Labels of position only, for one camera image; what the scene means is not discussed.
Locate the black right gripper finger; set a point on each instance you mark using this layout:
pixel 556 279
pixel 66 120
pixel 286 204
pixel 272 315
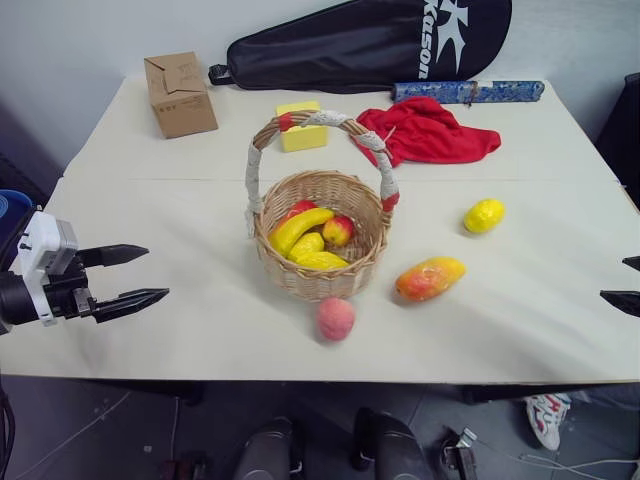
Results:
pixel 633 262
pixel 625 300

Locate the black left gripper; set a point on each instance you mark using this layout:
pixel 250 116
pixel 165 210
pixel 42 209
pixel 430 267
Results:
pixel 67 292

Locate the small yellow ridged fruit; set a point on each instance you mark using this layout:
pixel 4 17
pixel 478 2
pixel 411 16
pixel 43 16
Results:
pixel 307 245

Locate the blue bin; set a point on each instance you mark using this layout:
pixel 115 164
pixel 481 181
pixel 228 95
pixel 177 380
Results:
pixel 12 215

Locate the white red sneaker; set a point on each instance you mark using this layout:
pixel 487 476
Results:
pixel 546 417

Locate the yellow lemon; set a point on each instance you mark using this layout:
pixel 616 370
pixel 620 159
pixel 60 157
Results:
pixel 484 215

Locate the brown cardboard box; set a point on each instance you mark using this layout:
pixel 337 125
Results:
pixel 182 100

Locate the orange yellow mango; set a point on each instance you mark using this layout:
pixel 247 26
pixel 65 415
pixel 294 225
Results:
pixel 430 277

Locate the pink peach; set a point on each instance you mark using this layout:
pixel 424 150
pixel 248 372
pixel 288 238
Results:
pixel 335 319

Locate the red yellow apple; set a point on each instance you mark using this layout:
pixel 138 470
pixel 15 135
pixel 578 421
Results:
pixel 339 230

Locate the dark rounded shape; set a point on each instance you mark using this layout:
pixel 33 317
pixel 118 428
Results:
pixel 267 450
pixel 392 445

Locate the yellow foam block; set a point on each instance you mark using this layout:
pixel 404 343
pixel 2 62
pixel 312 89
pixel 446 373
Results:
pixel 305 135

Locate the blue patterned roll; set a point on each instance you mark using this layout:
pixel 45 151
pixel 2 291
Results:
pixel 470 91

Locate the red cloth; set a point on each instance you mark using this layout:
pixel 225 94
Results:
pixel 430 132

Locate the black racket bag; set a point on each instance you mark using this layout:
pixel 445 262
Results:
pixel 370 45

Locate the small metal bracket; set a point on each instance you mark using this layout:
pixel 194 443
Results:
pixel 462 442

